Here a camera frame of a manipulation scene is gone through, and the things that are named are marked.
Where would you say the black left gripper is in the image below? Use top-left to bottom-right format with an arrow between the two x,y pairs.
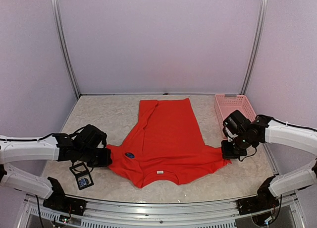
78,147 -> 112,168

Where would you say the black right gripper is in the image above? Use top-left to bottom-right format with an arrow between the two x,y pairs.
221,133 -> 256,159

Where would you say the red t-shirt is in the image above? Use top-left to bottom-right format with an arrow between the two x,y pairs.
107,98 -> 231,188

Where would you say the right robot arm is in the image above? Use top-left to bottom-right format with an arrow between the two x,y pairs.
221,110 -> 317,215

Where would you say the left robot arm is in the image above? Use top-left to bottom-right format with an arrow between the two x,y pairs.
0,124 -> 112,216

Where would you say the black open brooch box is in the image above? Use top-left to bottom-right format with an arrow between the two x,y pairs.
69,162 -> 94,190

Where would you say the pink plastic basket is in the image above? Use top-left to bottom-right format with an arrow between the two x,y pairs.
214,94 -> 256,139

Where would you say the front aluminium rail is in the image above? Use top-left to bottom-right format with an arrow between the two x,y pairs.
23,187 -> 302,228

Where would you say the right aluminium frame post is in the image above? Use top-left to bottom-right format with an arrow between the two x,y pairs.
240,0 -> 268,95

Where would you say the aluminium frame post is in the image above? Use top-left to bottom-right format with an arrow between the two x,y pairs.
51,0 -> 81,100
240,0 -> 268,95

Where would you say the left aluminium frame post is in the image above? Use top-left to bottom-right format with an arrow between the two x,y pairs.
51,0 -> 81,100

